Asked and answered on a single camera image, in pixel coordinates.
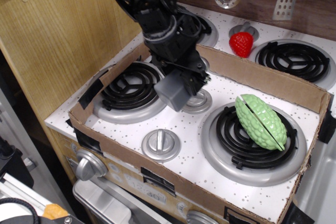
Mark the silver hanging slotted spatula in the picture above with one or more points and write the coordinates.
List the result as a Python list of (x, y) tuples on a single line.
[(284, 10)]

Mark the silver oven door handle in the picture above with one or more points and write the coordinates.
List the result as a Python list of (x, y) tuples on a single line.
[(112, 204)]

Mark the grey pepper shaker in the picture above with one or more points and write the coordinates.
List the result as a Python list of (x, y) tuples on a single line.
[(172, 92)]

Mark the red toy strawberry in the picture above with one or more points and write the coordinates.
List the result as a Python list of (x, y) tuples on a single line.
[(241, 44)]

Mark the silver oven dial left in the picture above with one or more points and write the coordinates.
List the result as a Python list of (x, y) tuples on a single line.
[(89, 166)]

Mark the back right stove burner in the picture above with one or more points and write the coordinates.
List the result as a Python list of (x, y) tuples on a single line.
[(298, 58)]

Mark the silver oven dial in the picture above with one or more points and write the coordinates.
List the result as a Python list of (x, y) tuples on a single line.
[(89, 166), (196, 217)]

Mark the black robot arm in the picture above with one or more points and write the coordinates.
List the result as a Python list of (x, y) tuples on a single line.
[(155, 17)]

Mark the silver front stove knob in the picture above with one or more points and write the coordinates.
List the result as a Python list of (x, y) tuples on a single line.
[(161, 145)]

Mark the front left stove burner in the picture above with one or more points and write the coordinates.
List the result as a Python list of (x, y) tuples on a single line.
[(130, 97)]

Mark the stove burner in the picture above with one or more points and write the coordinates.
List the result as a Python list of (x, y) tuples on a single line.
[(232, 153), (130, 97), (298, 58), (207, 30)]

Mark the silver stove knob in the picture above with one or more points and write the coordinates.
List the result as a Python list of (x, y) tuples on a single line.
[(199, 103), (245, 27), (161, 145)]

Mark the front right stove burner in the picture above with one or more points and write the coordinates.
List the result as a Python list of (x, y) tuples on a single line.
[(232, 153)]

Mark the oven clock display panel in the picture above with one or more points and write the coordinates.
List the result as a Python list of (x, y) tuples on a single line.
[(145, 189)]

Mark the green bitter melon toy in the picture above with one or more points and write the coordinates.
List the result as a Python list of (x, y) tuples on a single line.
[(261, 122)]

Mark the orange object bottom left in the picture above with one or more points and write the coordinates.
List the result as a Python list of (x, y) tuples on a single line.
[(54, 211)]

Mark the silver back stove knob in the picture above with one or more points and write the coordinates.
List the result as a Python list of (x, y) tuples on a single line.
[(245, 27)]

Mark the silver oven dial right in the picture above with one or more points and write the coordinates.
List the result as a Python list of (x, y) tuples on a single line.
[(196, 217)]

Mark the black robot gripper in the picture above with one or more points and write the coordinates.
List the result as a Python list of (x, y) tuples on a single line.
[(176, 50)]

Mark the silver centre stove knob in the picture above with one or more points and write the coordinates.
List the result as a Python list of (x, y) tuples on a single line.
[(199, 103)]

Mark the back left stove burner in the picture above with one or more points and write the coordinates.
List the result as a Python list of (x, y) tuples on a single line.
[(207, 30)]

